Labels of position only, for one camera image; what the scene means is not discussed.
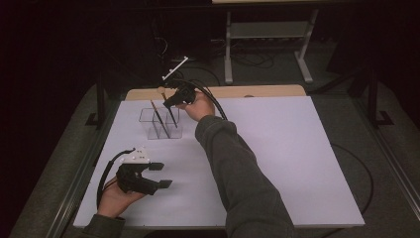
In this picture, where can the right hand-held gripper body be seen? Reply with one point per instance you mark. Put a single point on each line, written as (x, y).
(185, 92)

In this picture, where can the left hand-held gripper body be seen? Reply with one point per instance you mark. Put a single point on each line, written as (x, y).
(132, 178)

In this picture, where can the round-head makeup brush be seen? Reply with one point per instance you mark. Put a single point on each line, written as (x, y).
(161, 90)

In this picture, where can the thin copper-ferrule makeup brush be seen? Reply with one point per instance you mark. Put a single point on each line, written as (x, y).
(160, 119)

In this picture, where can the clear acrylic organizer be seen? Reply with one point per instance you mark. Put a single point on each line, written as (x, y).
(161, 127)

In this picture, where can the person's right hand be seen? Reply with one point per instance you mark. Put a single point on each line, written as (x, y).
(199, 107)

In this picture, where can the person's left hand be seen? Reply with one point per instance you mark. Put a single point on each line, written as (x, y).
(115, 201)

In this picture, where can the black stand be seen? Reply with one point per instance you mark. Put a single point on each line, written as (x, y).
(373, 102)
(100, 102)

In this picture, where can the wooden table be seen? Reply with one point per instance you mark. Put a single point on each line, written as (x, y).
(264, 91)

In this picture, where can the white board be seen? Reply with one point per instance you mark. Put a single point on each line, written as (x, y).
(297, 165)

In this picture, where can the metal rail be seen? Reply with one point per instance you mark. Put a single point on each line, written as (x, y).
(79, 185)
(389, 158)

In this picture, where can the white metal desk frame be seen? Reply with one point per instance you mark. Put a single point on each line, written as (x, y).
(228, 59)

